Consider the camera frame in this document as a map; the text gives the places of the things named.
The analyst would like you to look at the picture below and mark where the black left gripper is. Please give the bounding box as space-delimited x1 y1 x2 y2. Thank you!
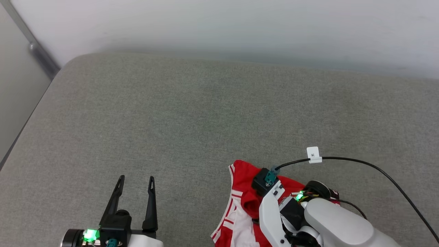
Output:
82 175 159 247

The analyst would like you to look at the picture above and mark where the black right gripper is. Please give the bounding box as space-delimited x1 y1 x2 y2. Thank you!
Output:
280 192 311 237

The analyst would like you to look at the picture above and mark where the red white basketball jersey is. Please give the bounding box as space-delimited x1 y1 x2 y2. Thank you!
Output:
211 160 341 247

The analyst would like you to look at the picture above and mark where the white camera bracket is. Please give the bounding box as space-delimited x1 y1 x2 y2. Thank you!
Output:
259 184 292 247

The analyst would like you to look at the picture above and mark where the thin black cable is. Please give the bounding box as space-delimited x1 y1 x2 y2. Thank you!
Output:
331 198 368 220

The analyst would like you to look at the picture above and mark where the white cable tag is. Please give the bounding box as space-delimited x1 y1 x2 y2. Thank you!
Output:
306 146 323 164

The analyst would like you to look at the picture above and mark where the black camera cable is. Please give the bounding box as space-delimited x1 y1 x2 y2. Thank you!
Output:
274 156 439 242

